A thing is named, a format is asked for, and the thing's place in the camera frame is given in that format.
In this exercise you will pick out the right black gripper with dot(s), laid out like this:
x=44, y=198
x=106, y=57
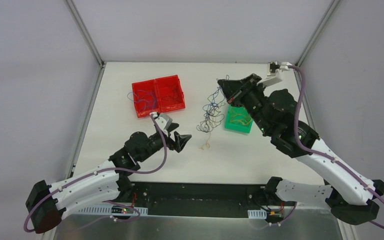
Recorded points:
x=242, y=91

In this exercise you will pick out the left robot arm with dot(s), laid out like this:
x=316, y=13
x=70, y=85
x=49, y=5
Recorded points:
x=48, y=204

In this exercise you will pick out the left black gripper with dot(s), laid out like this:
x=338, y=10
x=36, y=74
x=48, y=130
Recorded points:
x=173, y=140

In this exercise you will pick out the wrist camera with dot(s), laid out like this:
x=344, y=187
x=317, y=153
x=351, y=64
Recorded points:
x=161, y=121
x=275, y=72

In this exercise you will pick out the red double bin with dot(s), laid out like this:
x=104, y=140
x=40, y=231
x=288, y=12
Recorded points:
x=161, y=95

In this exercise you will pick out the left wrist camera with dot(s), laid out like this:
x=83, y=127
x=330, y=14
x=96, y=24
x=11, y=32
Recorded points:
x=161, y=121

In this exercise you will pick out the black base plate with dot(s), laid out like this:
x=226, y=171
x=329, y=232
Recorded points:
x=199, y=199

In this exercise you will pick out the green bin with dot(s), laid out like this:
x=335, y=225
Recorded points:
x=238, y=120

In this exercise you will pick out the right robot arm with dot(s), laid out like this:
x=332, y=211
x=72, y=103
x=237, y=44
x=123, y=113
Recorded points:
x=349, y=196

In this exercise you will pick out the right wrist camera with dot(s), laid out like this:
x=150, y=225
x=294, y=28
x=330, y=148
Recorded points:
x=275, y=72

